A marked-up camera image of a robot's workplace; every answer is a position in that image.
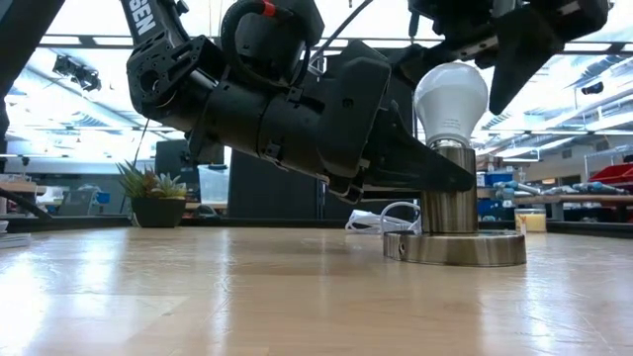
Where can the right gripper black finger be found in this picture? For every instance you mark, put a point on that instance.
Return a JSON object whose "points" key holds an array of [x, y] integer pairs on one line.
{"points": [[519, 54], [413, 62]]}

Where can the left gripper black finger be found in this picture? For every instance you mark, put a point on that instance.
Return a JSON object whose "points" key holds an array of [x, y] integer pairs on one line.
{"points": [[410, 168], [395, 195]]}

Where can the white light bulb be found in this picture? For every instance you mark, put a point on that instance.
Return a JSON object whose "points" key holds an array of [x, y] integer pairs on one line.
{"points": [[450, 99]]}

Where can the brass lamp socket base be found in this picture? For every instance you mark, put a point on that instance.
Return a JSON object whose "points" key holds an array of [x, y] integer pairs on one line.
{"points": [[455, 249]]}

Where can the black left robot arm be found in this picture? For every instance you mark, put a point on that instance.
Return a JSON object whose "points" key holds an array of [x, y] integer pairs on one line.
{"points": [[168, 69]]}

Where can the black folding room divider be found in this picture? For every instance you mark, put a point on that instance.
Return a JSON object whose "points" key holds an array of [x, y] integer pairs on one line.
{"points": [[267, 193]]}

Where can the black ceiling-mounted device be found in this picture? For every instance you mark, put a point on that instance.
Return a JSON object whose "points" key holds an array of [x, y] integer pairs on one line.
{"points": [[76, 74], [592, 88]]}

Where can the shelf of blue bins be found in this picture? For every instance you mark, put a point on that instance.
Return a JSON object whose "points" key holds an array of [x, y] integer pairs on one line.
{"points": [[494, 178]]}

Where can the clear plastic storage bin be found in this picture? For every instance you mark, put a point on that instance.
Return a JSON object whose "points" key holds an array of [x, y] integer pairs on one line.
{"points": [[213, 185]]}

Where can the black computer monitor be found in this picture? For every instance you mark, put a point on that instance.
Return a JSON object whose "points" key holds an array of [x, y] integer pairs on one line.
{"points": [[168, 158]]}

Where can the yellow candle jar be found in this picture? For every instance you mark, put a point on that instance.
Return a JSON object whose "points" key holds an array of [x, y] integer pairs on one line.
{"points": [[531, 221]]}

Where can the wooden workbench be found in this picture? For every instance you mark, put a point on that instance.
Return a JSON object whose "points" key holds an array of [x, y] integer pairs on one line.
{"points": [[583, 200]]}

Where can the potted succulent plant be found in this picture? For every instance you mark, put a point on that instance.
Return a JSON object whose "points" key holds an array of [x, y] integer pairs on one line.
{"points": [[158, 210]]}

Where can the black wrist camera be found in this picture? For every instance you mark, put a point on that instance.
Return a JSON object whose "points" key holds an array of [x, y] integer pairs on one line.
{"points": [[277, 39]]}

